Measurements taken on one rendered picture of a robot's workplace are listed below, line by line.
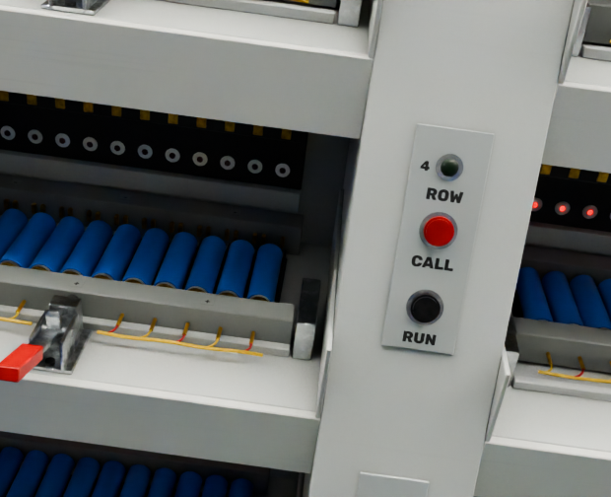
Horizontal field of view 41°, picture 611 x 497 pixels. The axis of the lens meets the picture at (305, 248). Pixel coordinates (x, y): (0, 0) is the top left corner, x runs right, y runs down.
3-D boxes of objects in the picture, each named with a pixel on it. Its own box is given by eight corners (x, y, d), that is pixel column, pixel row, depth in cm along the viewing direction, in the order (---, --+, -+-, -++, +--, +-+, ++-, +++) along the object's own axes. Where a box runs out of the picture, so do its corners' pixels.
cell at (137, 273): (169, 250, 59) (147, 303, 53) (144, 248, 59) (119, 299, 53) (169, 229, 58) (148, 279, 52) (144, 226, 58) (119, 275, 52)
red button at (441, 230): (451, 248, 43) (456, 219, 43) (421, 245, 43) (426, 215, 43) (448, 244, 44) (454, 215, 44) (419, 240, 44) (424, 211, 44)
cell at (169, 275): (197, 254, 59) (178, 307, 53) (171, 250, 59) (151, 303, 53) (198, 233, 58) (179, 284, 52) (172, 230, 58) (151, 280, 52)
